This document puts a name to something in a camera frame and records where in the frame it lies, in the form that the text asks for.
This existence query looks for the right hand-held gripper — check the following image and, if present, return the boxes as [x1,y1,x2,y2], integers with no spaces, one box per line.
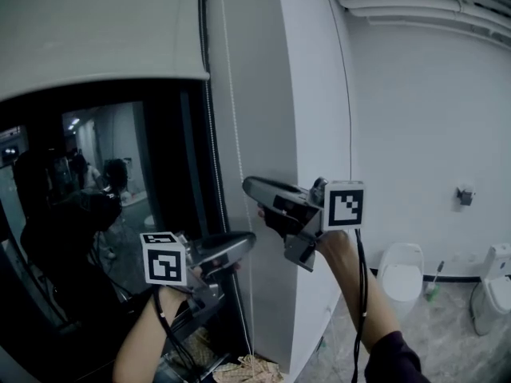
[242,176,367,274]

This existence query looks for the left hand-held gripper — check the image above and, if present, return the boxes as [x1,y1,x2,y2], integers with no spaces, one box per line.
[139,231,257,319]

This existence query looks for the white bead pull chain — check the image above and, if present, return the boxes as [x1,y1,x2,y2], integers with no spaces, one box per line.
[203,0,256,361]

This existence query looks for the grey roller blind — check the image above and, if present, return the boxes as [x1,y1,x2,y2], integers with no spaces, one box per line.
[0,0,212,102]

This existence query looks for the person's left forearm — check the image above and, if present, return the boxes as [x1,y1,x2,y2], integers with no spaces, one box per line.
[112,285,187,383]

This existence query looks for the person's right forearm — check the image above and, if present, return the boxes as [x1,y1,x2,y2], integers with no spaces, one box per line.
[315,229,430,383]

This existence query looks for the person's left hand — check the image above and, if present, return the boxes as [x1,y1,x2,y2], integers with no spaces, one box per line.
[190,258,243,281]

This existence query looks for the beige patterned cloth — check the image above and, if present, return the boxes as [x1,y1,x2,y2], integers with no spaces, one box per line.
[213,353,284,383]

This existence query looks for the green toilet brush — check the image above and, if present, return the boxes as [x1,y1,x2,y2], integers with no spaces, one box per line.
[423,259,446,302]

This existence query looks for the black skirting board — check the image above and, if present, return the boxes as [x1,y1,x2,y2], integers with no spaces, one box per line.
[369,267,486,285]

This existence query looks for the white ceiling pipes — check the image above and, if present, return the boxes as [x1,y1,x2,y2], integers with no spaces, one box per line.
[327,0,511,49]

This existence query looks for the left hand-held gripper black cable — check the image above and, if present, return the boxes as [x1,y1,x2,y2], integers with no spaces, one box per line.
[153,285,200,383]

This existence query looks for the hand-held gripper black cable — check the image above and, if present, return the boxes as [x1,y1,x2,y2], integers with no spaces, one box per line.
[351,227,370,383]
[153,285,200,383]

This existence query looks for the right hand-held gripper black cable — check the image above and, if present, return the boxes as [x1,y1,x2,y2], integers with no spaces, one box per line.
[351,227,370,383]

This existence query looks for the thin black wall cable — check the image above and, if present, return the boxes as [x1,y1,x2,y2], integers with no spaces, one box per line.
[320,0,355,181]

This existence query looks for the white toilet near wall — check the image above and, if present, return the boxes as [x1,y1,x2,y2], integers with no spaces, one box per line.
[376,242,425,314]

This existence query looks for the black wall bracket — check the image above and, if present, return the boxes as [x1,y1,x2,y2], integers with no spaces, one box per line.
[456,185,477,207]

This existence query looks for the black toilet cable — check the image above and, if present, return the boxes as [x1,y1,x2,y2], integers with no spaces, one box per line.
[469,281,484,326]

